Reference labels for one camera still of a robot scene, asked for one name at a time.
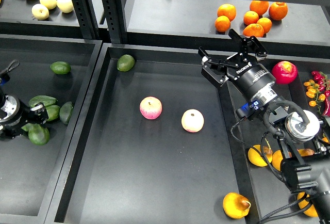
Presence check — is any black left tray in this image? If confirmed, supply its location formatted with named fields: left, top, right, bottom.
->
left=1, top=35, right=102, bottom=223

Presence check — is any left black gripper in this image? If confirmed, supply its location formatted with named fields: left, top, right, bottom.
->
left=1, top=94, right=48, bottom=139

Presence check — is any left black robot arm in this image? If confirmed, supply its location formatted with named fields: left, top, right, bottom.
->
left=1, top=89, right=48, bottom=139

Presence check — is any orange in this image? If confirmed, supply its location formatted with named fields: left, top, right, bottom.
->
left=250, top=0, right=269, bottom=16
left=257, top=18, right=272, bottom=34
left=243, top=23, right=265, bottom=37
left=214, top=15, right=230, bottom=33
left=217, top=4, right=236, bottom=22
left=269, top=2, right=288, bottom=21
left=243, top=10, right=259, bottom=25

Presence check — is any pink red apple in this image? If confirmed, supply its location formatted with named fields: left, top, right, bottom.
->
left=139, top=96, right=162, bottom=120

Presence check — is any black tray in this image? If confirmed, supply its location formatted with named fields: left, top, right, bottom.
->
left=1, top=35, right=102, bottom=223
left=219, top=57, right=329, bottom=223
left=45, top=44, right=241, bottom=223

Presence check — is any pale pink apple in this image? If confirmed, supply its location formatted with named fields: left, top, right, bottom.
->
left=181, top=109, right=204, bottom=133

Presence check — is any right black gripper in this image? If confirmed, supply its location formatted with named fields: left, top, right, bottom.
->
left=198, top=29, right=275, bottom=99

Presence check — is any black middle tray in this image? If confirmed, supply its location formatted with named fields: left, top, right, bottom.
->
left=45, top=44, right=241, bottom=223

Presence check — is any bright red apple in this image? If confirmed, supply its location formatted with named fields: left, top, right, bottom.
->
left=271, top=61, right=298, bottom=84

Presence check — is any black shelf upright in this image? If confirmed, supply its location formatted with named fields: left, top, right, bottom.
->
left=72, top=0, right=99, bottom=40
left=102, top=0, right=128, bottom=44

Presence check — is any green avocado top left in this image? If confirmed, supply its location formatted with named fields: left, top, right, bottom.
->
left=50, top=61, right=71, bottom=75

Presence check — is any red chili pepper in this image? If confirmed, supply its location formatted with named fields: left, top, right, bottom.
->
left=322, top=98, right=330, bottom=116

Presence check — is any black right tray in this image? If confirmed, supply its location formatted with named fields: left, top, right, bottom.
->
left=219, top=57, right=329, bottom=223

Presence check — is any green avocado in middle tray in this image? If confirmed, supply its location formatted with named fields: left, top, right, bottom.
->
left=117, top=54, right=135, bottom=72

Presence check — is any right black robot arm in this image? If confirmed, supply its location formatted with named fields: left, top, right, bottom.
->
left=198, top=29, right=329, bottom=223

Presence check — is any cherry tomato bunch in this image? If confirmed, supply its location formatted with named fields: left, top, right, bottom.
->
left=303, top=71, right=329, bottom=107

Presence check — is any pale yellow pear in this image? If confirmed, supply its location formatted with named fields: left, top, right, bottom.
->
left=39, top=0, right=57, bottom=10
left=57, top=0, right=74, bottom=13
left=31, top=4, right=50, bottom=20

